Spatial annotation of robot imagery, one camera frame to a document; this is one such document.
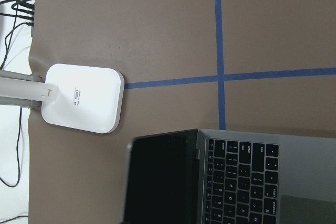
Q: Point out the grey laptop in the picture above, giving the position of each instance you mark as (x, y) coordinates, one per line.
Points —
(216, 176)

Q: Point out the white desk lamp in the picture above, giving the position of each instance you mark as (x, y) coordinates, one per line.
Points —
(82, 97)

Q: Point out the aluminium frame post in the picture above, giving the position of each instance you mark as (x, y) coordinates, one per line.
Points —
(19, 89)

